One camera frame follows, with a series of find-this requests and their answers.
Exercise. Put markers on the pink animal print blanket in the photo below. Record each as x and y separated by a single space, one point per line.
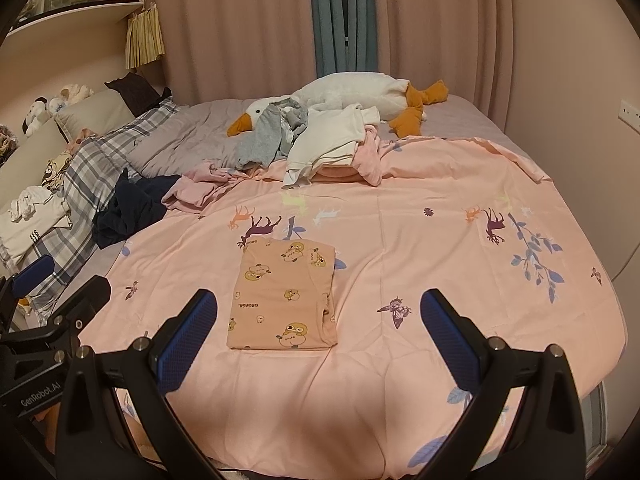
400 220

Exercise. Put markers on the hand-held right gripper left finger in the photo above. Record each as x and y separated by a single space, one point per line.
187 332

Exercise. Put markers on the grey garment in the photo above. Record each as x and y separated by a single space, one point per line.
260 140

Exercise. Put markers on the orange cartoon print shirt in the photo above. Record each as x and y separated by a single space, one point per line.
270 305

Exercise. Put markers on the white goose plush toy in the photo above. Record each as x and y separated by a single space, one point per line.
350 92

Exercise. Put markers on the dark navy garment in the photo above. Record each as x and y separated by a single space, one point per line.
130 205

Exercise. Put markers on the dark brown cloth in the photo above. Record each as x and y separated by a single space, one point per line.
132 92

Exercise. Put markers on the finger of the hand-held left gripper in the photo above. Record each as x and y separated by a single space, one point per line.
32 275
85 300

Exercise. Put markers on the white power strip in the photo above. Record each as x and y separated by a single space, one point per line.
631 116

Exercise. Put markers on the pink curtain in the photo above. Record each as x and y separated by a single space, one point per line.
440 25
230 30

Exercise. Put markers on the blue curtain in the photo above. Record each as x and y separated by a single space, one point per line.
340 15

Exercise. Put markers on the yellow striped hanging cloth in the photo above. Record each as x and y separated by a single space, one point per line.
145 37

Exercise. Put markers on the cartoon print pillow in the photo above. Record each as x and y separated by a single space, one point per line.
57 175

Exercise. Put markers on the pink garment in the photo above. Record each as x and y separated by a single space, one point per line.
195 190
370 160

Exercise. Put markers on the small pink cloth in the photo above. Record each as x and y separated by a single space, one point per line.
82 140

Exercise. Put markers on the beige headboard cushion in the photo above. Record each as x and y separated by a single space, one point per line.
30 160
95 107

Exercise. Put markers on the dark patterned cushion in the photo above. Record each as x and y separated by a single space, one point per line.
6 142

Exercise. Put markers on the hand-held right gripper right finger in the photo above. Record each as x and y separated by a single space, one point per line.
452 337

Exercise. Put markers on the cream white garment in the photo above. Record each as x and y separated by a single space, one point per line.
325 140

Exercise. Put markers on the white printed shirt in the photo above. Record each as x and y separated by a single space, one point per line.
30 225

